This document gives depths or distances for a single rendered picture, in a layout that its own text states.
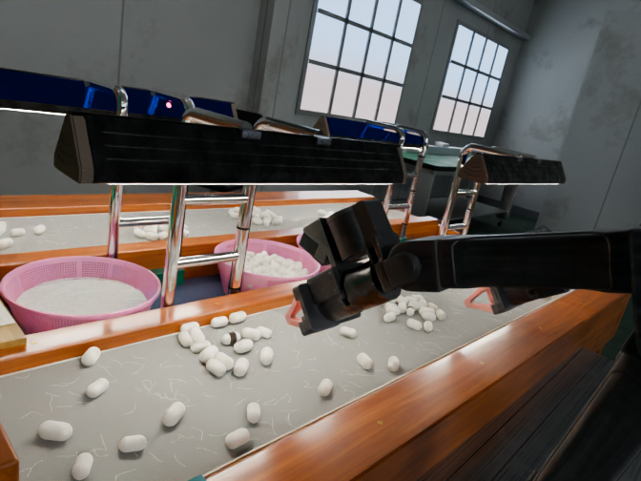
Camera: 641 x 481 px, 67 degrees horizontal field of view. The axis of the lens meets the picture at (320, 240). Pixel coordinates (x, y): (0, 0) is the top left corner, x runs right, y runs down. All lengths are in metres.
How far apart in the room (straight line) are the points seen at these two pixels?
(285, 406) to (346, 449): 0.13
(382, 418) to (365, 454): 0.08
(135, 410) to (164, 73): 3.08
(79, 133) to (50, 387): 0.36
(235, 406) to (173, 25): 3.14
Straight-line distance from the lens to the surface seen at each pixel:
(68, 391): 0.76
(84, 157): 0.58
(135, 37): 3.52
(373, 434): 0.70
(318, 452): 0.65
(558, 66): 7.93
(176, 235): 0.88
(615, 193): 6.07
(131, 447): 0.65
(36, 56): 3.30
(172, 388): 0.76
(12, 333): 0.83
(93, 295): 1.02
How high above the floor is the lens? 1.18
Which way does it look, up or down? 17 degrees down
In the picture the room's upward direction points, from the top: 11 degrees clockwise
